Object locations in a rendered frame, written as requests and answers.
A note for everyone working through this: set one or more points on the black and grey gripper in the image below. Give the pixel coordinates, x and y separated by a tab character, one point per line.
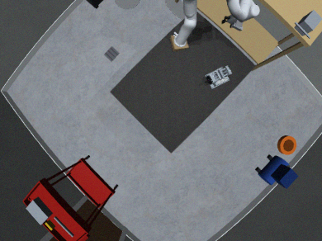
230	20

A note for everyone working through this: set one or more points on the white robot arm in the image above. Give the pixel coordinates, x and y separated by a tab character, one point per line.
248	10

